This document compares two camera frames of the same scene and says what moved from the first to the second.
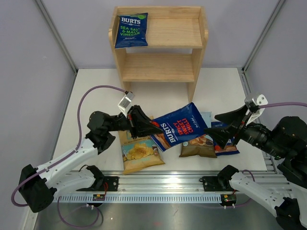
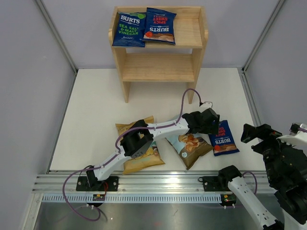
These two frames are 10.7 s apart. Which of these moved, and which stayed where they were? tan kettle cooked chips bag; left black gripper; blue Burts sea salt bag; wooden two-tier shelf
Moved: left black gripper
Stayed: wooden two-tier shelf; blue Burts sea salt bag; tan kettle cooked chips bag
